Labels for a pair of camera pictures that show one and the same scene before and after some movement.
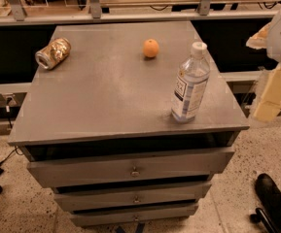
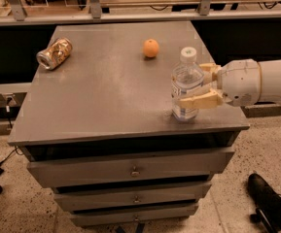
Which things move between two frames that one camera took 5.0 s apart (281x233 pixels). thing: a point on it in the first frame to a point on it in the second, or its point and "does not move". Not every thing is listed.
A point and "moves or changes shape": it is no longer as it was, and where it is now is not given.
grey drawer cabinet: (127, 122) does not move
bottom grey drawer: (132, 216) does not move
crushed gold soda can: (53, 52) does not move
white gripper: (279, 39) to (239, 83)
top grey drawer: (109, 169) does not move
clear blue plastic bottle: (192, 85) moves or changes shape
